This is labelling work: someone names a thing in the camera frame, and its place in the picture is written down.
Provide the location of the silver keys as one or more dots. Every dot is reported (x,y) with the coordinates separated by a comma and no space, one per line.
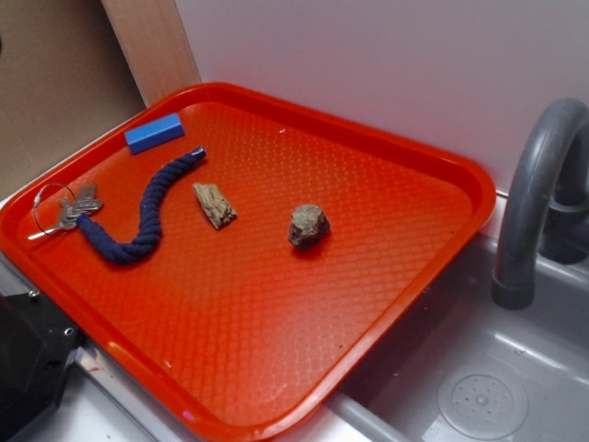
(72,207)

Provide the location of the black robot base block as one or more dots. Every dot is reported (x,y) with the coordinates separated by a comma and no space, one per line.
(38,347)

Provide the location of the brown rock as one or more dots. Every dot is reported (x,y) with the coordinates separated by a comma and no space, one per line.
(309,225)

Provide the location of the orange plastic tray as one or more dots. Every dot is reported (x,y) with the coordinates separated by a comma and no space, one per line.
(236,332)

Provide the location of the small wood piece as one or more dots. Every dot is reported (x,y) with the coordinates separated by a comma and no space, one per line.
(215,206)

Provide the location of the blue rectangular block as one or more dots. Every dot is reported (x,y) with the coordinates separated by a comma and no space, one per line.
(154,133)

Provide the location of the grey toy sink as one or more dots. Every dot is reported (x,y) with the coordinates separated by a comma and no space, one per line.
(456,367)

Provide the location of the wooden board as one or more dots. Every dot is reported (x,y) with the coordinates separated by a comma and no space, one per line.
(155,46)

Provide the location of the grey toy faucet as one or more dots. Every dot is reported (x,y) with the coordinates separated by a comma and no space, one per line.
(546,213)

